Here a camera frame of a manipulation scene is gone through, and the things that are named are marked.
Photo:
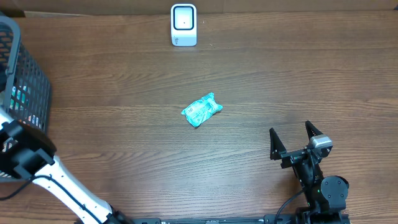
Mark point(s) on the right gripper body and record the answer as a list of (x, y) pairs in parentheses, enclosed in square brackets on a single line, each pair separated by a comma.
[(291, 157)]

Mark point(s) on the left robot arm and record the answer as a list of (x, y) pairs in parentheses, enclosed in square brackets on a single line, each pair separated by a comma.
[(30, 155)]

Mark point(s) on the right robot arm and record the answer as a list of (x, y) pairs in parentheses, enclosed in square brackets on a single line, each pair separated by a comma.
[(325, 196)]

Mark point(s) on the orange Kleenex tissue pack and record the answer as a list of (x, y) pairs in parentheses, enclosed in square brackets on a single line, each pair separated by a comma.
[(34, 120)]

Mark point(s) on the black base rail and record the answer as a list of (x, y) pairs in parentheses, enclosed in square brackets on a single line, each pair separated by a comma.
[(211, 220)]

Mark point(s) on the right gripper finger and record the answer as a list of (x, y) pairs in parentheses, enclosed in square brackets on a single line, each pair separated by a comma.
[(312, 131), (277, 148)]

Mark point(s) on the dark grey mesh basket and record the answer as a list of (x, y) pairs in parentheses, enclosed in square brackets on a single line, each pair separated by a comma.
[(18, 68)]

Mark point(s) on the teal wet wipes pack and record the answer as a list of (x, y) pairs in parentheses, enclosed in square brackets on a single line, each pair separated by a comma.
[(201, 110)]

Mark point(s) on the teal Kleenex tissue pack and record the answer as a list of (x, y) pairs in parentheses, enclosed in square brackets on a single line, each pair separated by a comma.
[(19, 98)]

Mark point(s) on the white barcode scanner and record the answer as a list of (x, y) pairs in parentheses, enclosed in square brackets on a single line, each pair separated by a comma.
[(183, 25)]

